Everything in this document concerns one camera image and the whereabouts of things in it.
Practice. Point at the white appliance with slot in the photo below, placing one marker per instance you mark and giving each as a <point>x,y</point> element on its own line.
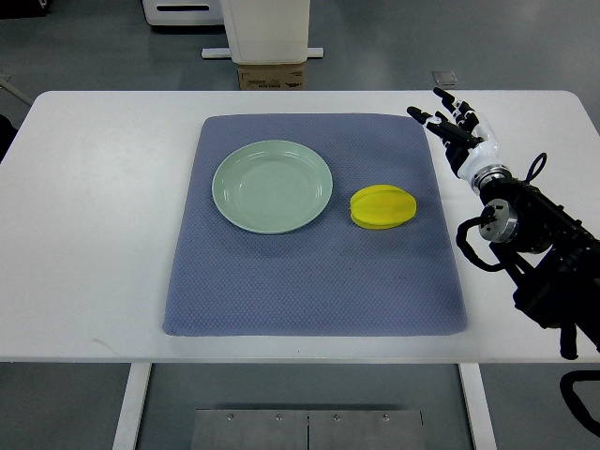
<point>182,12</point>

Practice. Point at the yellow starfruit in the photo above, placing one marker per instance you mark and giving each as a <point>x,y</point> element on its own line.
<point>381,207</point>

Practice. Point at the white pedestal stand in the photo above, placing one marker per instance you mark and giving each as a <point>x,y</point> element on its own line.
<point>267,32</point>

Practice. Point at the metal floor plate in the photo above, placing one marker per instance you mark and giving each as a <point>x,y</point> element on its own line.
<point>308,429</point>

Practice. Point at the white left table leg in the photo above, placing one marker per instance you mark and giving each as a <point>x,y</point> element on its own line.
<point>131,413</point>

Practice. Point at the white table leg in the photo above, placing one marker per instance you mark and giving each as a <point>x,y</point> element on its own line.
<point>131,413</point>
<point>477,407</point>

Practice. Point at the light green plate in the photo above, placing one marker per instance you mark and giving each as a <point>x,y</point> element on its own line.
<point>272,187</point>

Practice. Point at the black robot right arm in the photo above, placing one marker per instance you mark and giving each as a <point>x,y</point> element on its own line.
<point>552,259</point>

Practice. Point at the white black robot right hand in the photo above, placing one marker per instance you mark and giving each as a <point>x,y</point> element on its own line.
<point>471,147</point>

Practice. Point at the grey floor socket cover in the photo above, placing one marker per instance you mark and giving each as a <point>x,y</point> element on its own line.
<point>444,77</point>

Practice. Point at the brown cardboard box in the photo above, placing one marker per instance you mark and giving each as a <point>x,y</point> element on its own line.
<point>284,77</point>

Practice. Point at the white right table leg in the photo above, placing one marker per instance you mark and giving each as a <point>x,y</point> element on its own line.
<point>477,407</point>

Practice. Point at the blue-grey textured mat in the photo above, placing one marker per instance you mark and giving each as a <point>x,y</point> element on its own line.
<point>330,278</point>

